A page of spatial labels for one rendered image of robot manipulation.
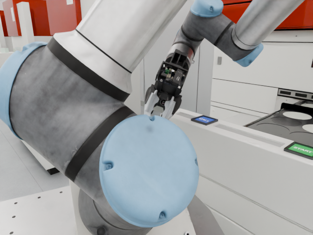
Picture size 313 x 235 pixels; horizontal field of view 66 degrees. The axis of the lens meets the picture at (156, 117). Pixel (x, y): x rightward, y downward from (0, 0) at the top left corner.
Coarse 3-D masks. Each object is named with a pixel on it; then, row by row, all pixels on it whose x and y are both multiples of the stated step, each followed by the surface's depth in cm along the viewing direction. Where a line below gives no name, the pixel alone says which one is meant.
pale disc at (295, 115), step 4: (284, 112) 98; (288, 112) 98; (292, 112) 98; (296, 112) 98; (288, 116) 93; (292, 116) 93; (296, 116) 93; (300, 116) 93; (304, 116) 93; (308, 116) 93
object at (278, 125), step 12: (264, 120) 88; (276, 120) 89; (288, 120) 89; (300, 120) 88; (312, 120) 88; (276, 132) 77; (288, 132) 77; (300, 132) 77; (312, 132) 77; (312, 144) 69
